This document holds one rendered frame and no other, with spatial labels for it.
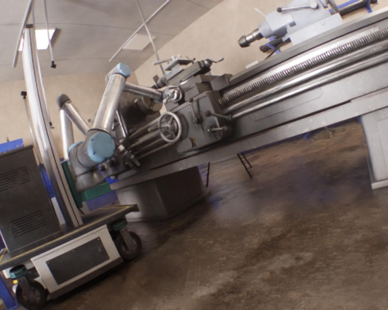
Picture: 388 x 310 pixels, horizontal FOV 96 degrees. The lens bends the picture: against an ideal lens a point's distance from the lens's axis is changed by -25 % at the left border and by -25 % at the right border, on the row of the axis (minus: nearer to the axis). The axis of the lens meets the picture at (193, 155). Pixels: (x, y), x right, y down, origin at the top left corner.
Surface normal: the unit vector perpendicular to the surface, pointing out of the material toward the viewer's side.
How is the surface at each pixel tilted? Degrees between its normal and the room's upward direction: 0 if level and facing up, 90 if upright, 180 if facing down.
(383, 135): 90
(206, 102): 90
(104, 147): 94
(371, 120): 90
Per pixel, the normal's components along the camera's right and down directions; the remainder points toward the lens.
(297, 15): -0.70, -0.08
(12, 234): 0.65, -0.22
